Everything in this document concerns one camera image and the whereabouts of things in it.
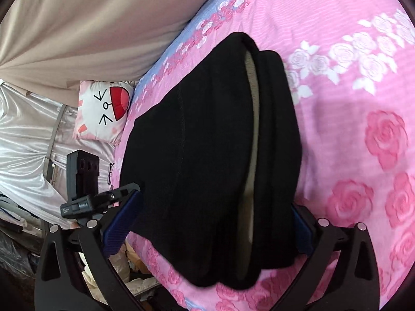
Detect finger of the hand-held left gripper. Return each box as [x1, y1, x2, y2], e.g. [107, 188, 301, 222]
[107, 183, 141, 203]

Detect black pants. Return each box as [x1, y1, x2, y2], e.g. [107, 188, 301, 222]
[120, 32, 303, 290]

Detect clear plastic bag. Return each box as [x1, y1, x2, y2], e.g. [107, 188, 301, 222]
[0, 230, 43, 266]

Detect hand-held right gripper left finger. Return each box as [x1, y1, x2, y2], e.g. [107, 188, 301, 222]
[34, 189, 153, 311]

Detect white cat face pillow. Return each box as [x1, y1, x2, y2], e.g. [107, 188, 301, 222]
[74, 80, 135, 144]

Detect pink floral bedsheet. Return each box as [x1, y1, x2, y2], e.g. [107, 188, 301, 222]
[115, 0, 415, 311]

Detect cream cloth pile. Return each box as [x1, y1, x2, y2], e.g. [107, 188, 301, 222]
[82, 243, 163, 299]

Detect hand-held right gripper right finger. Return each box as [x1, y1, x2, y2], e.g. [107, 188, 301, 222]
[269, 202, 380, 311]

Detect beige curtain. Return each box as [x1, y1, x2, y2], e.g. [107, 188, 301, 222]
[0, 0, 242, 106]

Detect white satin curtain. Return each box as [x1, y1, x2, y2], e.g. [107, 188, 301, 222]
[0, 78, 117, 208]

